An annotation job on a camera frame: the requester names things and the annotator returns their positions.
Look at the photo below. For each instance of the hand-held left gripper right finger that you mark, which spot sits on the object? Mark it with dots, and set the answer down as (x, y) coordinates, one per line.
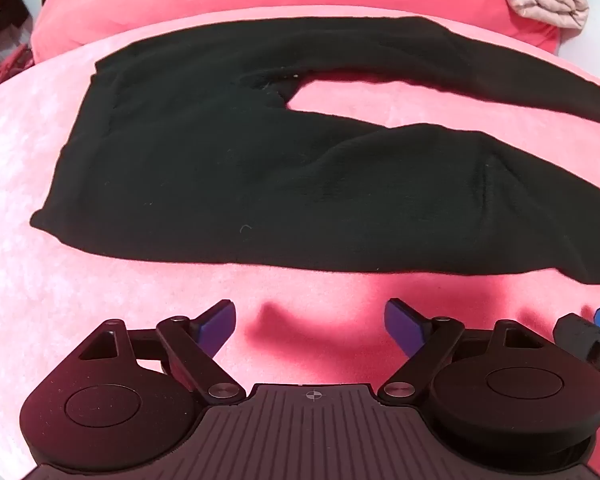
(404, 324)

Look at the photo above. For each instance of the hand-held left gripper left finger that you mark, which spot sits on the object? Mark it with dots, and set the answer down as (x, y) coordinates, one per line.
(215, 327)

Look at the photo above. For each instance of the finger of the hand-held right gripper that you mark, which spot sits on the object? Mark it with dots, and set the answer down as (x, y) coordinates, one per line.
(575, 332)

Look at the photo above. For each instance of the black pants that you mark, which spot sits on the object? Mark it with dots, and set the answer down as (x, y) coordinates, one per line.
(205, 170)

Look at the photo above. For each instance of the pink velvet blanket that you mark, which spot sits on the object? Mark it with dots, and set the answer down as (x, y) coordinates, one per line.
(30, 285)

